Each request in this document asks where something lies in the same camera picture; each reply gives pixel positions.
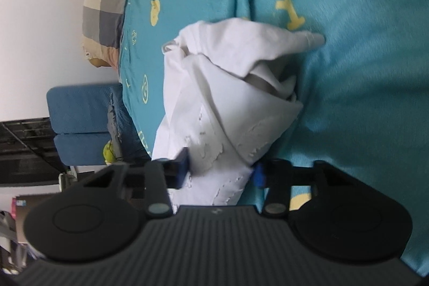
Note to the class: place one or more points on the blue covered chair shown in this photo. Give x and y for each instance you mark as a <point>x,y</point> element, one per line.
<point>80,108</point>
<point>83,148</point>

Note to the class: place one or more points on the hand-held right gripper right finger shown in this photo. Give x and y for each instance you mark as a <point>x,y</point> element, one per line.
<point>258,176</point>

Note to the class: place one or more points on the yellow-green plush toy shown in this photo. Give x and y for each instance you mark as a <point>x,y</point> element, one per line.
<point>109,153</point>

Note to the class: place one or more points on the grey cloth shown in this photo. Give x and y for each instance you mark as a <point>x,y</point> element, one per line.
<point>114,118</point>

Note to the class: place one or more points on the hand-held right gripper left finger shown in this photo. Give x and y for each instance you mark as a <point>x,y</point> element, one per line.
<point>183,168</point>

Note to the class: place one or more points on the brown pillow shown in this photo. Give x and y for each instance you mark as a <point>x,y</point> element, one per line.
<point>99,62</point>

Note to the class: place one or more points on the white shirt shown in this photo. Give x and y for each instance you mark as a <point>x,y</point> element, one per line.
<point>207,88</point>

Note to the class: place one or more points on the plaid pillow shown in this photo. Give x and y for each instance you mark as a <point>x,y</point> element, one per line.
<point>104,4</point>

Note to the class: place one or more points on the dark window grille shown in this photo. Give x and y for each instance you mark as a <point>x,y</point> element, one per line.
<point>26,152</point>

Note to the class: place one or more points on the teal printed bed sheet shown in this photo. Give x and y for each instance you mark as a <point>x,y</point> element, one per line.
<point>352,88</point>

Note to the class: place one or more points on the pink lidded container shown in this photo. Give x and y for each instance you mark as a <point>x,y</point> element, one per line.
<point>13,205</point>

